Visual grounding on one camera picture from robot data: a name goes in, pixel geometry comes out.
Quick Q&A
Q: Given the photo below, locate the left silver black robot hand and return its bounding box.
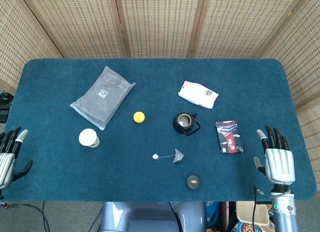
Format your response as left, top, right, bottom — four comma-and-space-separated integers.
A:
0, 127, 34, 190

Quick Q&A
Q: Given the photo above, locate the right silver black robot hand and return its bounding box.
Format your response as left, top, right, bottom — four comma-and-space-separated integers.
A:
253, 125, 296, 185

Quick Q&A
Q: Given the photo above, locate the pyramid tea bag with string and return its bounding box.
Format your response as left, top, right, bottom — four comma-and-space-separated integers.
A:
151, 148, 186, 164

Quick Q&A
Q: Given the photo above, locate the blue bag under table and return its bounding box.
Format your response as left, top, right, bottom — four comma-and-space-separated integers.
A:
206, 201, 221, 227

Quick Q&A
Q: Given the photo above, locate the small black round lid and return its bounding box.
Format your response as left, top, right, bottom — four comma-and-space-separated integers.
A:
185, 174, 201, 190

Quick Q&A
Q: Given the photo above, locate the grey package in plastic bag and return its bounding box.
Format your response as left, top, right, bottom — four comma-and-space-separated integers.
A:
69, 65, 137, 131

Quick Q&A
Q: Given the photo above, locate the beige takeaway box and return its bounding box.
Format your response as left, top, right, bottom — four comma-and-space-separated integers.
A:
235, 201, 271, 226

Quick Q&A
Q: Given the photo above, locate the black equipment beside table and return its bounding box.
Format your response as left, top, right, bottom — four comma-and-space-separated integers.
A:
0, 90, 15, 122

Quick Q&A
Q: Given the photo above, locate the colourful snack box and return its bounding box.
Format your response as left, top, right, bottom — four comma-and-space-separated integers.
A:
231, 220, 276, 232

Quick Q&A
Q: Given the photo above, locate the white floral paper cup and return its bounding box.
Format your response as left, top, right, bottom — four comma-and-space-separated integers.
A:
78, 128, 101, 148

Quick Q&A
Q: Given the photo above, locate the white tissue pack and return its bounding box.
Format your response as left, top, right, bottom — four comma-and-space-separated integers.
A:
177, 80, 220, 110

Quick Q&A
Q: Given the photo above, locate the blue-grey robot torso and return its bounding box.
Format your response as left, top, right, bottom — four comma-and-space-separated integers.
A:
99, 201, 208, 232

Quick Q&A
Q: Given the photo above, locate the yellow ball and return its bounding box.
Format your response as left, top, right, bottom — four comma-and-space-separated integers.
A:
133, 111, 146, 124

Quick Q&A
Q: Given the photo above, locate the blue table cloth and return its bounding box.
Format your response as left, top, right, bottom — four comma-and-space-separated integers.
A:
0, 58, 318, 202

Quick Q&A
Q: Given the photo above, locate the woven wooden folding screen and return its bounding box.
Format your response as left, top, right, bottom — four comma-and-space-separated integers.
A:
0, 0, 320, 179

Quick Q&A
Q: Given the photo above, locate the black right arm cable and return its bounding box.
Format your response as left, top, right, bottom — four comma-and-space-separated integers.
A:
251, 186, 274, 232

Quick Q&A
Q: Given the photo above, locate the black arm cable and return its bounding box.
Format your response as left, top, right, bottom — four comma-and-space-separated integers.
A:
0, 203, 51, 232
251, 186, 274, 232

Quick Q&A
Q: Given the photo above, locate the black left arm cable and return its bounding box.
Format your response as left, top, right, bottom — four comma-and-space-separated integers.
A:
0, 203, 51, 232

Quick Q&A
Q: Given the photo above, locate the black teapot with handle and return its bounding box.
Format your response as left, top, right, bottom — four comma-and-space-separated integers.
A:
172, 112, 201, 136

